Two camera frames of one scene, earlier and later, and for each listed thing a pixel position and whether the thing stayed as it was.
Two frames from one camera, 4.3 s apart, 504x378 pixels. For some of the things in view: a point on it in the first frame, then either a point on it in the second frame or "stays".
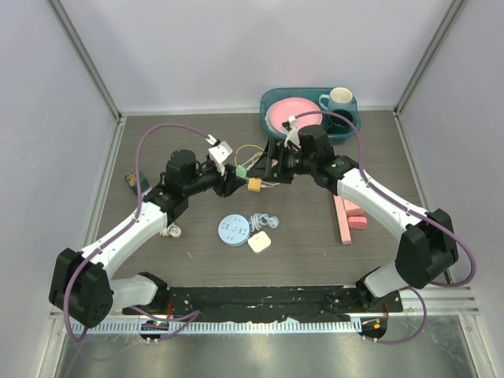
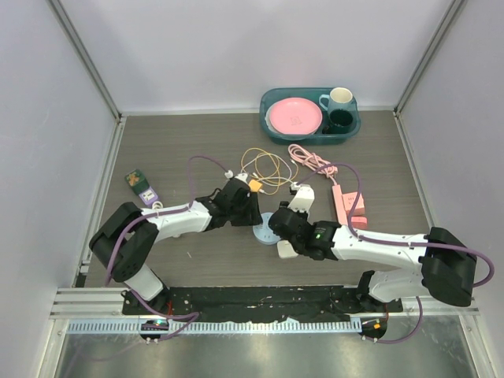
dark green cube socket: x=131 y=179 stays
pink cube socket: x=357 y=223 → x=349 y=199
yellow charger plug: x=254 y=184 stays
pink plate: x=280 y=109 stays
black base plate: x=282 y=302 stays
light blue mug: x=339 y=98 stays
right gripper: x=263 y=168 → x=303 y=214
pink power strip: x=344 y=229 stays
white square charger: x=259 y=241 → x=285 y=250
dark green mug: x=337 y=125 stays
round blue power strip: x=234 y=230 → x=263 y=234
